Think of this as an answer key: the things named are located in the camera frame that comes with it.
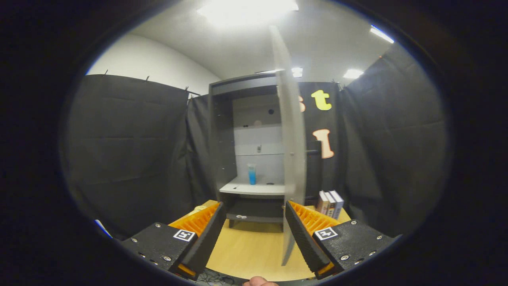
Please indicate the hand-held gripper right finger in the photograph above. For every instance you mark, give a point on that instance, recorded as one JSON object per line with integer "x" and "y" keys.
{"x": 301, "y": 240}

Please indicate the beige cover book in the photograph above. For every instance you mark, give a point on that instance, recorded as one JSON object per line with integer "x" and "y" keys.
{"x": 330, "y": 205}

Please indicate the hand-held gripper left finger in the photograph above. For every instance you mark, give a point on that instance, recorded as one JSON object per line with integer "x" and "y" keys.
{"x": 208, "y": 240}

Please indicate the ceiling light panel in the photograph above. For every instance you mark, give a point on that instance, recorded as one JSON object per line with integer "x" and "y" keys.
{"x": 353, "y": 74}
{"x": 381, "y": 34}
{"x": 246, "y": 10}
{"x": 297, "y": 72}

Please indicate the black backdrop cloth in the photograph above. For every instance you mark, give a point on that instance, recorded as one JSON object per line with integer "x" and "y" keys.
{"x": 131, "y": 151}

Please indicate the white and blue tube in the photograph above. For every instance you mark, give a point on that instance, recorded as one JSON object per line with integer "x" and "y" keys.
{"x": 252, "y": 176}

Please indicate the dark grey cabinet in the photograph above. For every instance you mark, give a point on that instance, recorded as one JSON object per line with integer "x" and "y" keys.
{"x": 222, "y": 151}

